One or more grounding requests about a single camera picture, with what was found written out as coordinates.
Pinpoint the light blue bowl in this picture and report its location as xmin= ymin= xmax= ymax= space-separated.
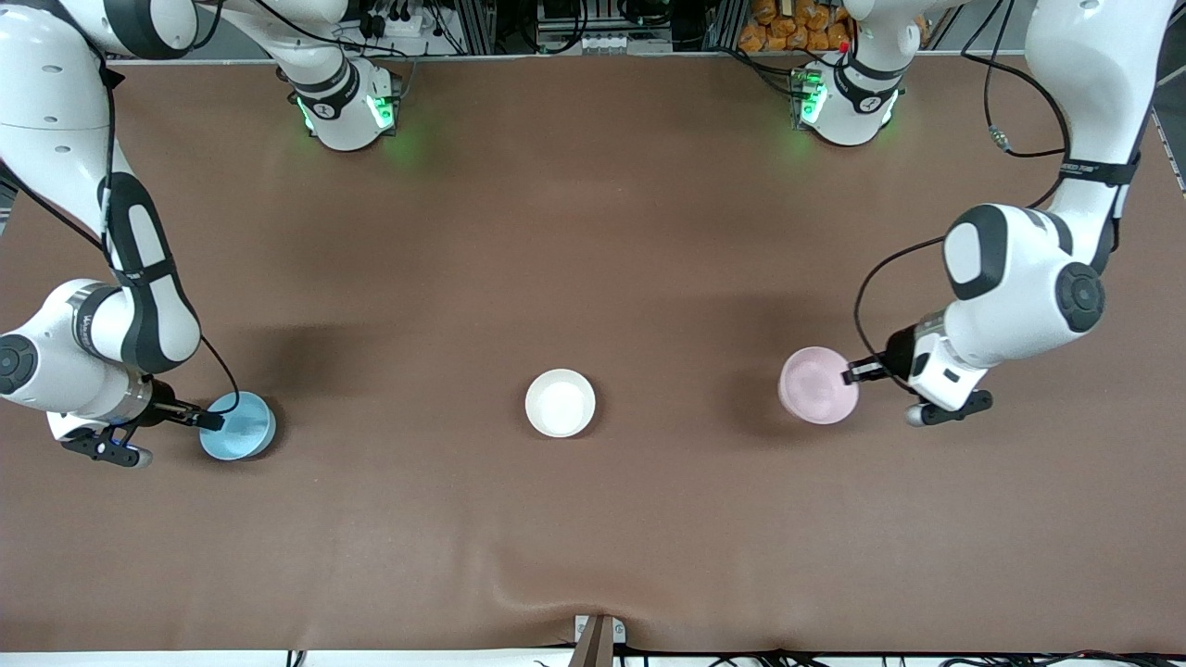
xmin=199 ymin=391 xmax=277 ymax=461

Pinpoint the light pink bowl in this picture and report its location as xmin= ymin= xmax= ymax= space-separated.
xmin=778 ymin=346 xmax=860 ymax=426

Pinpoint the white bowl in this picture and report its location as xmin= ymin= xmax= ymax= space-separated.
xmin=524 ymin=369 xmax=597 ymax=439

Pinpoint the brown table mat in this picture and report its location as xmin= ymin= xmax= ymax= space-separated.
xmin=0 ymin=51 xmax=1186 ymax=654

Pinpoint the orange snack packets pile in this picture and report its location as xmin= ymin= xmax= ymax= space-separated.
xmin=738 ymin=0 xmax=927 ymax=53

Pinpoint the white power strip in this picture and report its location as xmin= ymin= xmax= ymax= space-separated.
xmin=567 ymin=32 xmax=642 ymax=54

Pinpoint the power strip with black plugs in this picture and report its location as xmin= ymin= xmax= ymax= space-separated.
xmin=357 ymin=0 xmax=441 ymax=43

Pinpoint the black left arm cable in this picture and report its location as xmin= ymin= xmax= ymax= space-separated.
xmin=852 ymin=0 xmax=1074 ymax=376

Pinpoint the aluminium frame profile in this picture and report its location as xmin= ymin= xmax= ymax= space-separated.
xmin=704 ymin=0 xmax=747 ymax=52
xmin=459 ymin=0 xmax=501 ymax=55

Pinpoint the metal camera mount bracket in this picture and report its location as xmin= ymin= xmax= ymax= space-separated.
xmin=574 ymin=613 xmax=626 ymax=667

